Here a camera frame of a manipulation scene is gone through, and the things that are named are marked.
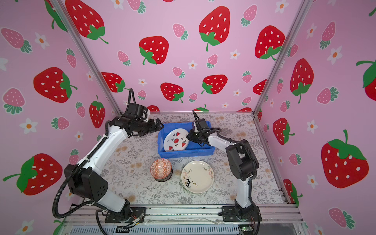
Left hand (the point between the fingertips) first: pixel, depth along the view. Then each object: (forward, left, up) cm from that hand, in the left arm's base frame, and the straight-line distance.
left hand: (158, 127), depth 82 cm
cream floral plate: (-20, -23, -22) cm, 37 cm away
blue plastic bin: (-4, -20, -18) cm, 27 cm away
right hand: (+4, -15, -14) cm, 21 cm away
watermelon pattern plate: (+5, -8, -20) cm, 22 cm away
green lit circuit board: (-45, -47, -24) cm, 69 cm away
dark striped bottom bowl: (-23, -6, -17) cm, 30 cm away
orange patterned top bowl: (-17, -2, -17) cm, 24 cm away
